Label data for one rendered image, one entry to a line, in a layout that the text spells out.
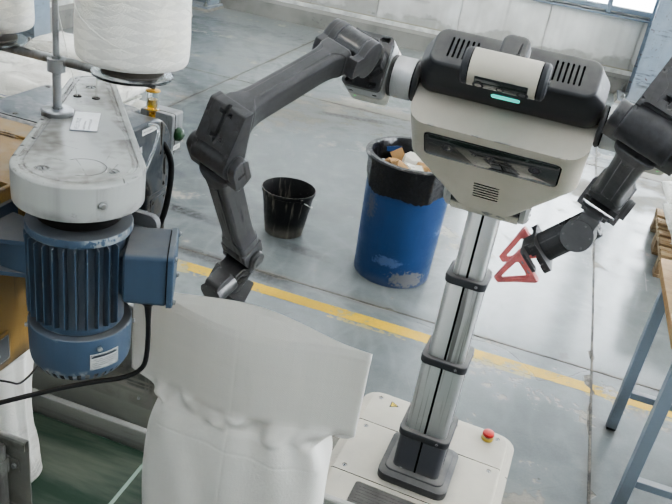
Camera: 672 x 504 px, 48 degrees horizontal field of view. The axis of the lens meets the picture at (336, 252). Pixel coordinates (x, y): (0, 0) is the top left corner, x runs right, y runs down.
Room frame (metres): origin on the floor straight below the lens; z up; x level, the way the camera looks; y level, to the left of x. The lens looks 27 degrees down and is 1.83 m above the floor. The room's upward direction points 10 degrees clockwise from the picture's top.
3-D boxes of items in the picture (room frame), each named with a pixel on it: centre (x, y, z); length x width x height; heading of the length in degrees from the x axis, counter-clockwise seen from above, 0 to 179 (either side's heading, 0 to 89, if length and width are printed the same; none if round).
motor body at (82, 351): (0.95, 0.37, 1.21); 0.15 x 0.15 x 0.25
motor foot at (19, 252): (0.93, 0.46, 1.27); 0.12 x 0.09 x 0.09; 166
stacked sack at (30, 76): (3.93, 1.68, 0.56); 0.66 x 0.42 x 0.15; 166
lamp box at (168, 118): (1.49, 0.41, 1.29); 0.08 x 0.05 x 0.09; 76
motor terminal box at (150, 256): (0.97, 0.27, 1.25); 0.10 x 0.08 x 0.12; 11
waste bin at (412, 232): (3.48, -0.30, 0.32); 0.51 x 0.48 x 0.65; 166
